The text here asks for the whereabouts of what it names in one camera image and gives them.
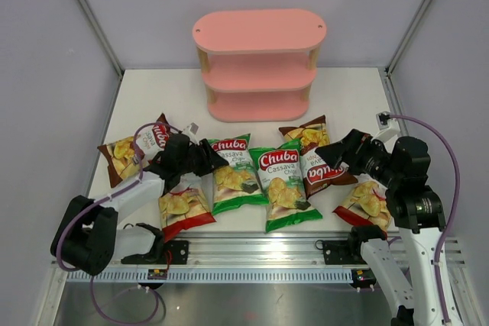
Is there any white slotted cable duct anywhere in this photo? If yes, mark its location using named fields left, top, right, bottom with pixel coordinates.
left=93, top=267, right=355, bottom=284

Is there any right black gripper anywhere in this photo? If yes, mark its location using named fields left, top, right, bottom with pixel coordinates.
left=316, top=127, right=401, bottom=187

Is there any brown chips bag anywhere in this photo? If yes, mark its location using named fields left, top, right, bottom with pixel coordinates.
left=278, top=115, right=358, bottom=198
left=98, top=113, right=180, bottom=188

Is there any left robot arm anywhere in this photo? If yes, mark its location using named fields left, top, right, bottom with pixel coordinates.
left=50, top=134, right=228, bottom=276

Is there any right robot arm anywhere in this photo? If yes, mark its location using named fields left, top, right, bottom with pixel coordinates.
left=316, top=129, right=463, bottom=325

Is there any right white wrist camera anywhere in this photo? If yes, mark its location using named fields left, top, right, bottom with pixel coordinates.
left=374, top=111, right=400, bottom=143

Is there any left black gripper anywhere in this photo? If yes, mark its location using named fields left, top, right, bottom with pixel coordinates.
left=177, top=138, right=228, bottom=176

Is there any brown chips bag left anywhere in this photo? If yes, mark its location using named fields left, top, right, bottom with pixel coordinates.
left=98, top=113, right=180, bottom=188

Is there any red chips bag left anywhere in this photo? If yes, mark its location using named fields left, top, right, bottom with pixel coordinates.
left=158, top=173, right=215, bottom=242

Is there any pink three-tier shelf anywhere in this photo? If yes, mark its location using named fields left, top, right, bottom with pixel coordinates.
left=193, top=8, right=327, bottom=122

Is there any red chips bag right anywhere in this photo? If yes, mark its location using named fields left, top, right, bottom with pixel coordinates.
left=333, top=175, right=392, bottom=231

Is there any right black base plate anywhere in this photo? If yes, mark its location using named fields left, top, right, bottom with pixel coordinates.
left=322, top=240, right=367, bottom=265

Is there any aluminium mounting rail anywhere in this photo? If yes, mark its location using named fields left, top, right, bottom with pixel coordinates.
left=51, top=236, right=465, bottom=270

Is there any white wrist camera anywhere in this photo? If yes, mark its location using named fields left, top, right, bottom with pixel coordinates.
left=181, top=123, right=199, bottom=139
left=374, top=111, right=400, bottom=143

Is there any red chips bag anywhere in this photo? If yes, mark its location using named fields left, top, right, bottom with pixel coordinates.
left=158, top=173, right=215, bottom=242
left=333, top=175, right=392, bottom=231

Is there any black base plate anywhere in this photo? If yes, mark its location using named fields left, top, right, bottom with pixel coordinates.
left=322, top=240, right=367, bottom=265
left=121, top=240, right=189, bottom=265

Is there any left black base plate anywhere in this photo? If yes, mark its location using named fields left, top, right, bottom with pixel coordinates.
left=121, top=240, right=189, bottom=265

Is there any brown chips bag right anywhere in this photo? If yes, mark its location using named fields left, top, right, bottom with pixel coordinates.
left=278, top=115, right=358, bottom=198

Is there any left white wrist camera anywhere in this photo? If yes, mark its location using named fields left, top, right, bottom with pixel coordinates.
left=181, top=123, right=199, bottom=139

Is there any green chips bag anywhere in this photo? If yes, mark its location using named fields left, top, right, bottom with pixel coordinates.
left=250, top=139, right=322, bottom=233
left=210, top=134, right=269, bottom=215

